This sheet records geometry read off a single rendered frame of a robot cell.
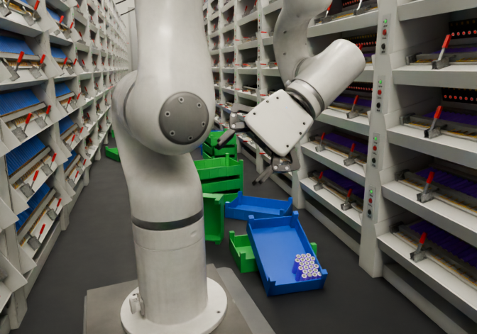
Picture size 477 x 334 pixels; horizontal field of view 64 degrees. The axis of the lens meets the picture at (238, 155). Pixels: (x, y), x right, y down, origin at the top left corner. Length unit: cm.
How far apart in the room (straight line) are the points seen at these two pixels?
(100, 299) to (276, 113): 48
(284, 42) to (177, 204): 39
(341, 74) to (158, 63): 36
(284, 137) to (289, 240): 87
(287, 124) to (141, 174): 27
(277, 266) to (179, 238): 84
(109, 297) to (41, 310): 63
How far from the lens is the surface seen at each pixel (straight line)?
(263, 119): 68
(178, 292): 66
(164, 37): 54
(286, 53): 80
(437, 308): 133
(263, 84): 260
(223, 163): 226
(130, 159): 64
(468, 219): 115
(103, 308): 79
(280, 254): 145
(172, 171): 61
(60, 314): 137
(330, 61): 74
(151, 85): 51
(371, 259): 149
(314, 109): 71
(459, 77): 111
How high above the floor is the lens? 74
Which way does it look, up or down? 13 degrees down
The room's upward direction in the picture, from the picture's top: straight up
